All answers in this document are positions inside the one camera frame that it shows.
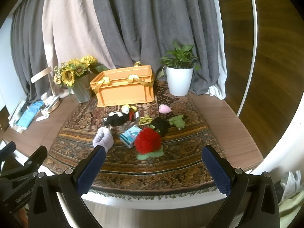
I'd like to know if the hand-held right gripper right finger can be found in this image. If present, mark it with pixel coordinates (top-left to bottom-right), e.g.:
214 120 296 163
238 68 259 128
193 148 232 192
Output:
202 144 281 228

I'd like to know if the pink egg-shaped toy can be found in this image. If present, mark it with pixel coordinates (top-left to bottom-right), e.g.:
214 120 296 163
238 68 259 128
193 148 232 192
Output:
158 104 172 114

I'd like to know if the light green cloth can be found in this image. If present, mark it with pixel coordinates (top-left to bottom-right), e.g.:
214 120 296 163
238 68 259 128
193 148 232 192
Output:
278 193 304 222

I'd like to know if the yellow-green cord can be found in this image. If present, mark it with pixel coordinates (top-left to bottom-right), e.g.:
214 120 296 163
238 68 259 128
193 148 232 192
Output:
139 115 155 126

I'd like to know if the red fluffy plush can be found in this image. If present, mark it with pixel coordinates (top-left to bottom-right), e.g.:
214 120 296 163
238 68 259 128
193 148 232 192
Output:
134 127 164 161

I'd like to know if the blue tissue packet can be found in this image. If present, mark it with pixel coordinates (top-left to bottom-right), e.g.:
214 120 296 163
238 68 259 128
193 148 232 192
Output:
119 125 143 149

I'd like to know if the white desk lamp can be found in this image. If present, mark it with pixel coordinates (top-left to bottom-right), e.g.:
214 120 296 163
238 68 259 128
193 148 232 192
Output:
30 67 60 115

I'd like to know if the white plastic bag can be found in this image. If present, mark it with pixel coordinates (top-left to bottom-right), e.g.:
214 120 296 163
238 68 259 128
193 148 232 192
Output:
280 170 302 196

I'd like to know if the white curved frame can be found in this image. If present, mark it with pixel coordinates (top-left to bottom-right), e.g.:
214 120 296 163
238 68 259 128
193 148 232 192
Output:
236 0 259 118

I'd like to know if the white sheer curtain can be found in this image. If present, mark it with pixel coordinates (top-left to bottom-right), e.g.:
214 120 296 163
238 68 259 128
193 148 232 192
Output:
208 0 227 100

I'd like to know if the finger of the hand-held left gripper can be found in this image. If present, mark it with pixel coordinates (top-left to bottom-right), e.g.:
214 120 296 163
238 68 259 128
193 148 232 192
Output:
0 142 17 159
14 145 48 177

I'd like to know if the blue cloth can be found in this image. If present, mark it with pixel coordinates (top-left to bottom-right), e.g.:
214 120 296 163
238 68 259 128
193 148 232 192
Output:
15 101 46 128

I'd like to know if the patterned brown rug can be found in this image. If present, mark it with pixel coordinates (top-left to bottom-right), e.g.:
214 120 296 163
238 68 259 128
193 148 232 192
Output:
44 79 227 197

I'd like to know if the green frog plush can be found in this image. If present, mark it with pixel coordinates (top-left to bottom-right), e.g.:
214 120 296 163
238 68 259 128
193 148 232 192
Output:
168 114 189 130

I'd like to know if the green plant in white pot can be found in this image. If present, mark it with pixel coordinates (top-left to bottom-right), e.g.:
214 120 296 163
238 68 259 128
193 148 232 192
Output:
157 41 201 97

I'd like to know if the sunflower bouquet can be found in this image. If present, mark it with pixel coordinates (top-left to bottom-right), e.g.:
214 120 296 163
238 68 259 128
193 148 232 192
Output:
53 55 110 89

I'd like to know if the beige curtain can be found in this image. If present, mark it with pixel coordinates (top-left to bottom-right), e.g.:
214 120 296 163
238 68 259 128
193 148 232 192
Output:
42 0 117 95

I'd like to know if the grey curtain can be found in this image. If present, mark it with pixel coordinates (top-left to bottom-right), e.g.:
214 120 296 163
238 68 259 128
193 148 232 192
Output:
10 3 56 101
90 0 222 96

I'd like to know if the small white device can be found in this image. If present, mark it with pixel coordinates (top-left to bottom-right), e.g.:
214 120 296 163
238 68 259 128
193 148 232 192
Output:
44 96 59 109

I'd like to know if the black plush toy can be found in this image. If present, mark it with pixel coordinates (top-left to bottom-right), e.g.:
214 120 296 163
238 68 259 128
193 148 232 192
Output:
149 117 170 137

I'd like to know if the white flat box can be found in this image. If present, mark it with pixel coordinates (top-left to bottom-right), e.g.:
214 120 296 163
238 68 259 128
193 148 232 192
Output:
8 99 26 132

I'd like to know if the grey-green ribbed vase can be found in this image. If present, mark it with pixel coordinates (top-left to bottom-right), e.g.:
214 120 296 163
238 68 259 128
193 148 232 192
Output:
69 72 93 103

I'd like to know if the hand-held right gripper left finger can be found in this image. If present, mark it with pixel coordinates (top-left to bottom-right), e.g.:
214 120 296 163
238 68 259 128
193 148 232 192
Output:
28 145 106 228

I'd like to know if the orange storage box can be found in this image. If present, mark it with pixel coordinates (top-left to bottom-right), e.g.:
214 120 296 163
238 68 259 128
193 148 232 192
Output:
90 62 155 108

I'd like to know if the black and white mouse plush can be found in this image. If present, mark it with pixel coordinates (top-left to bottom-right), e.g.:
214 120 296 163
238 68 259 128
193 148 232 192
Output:
103 104 140 127

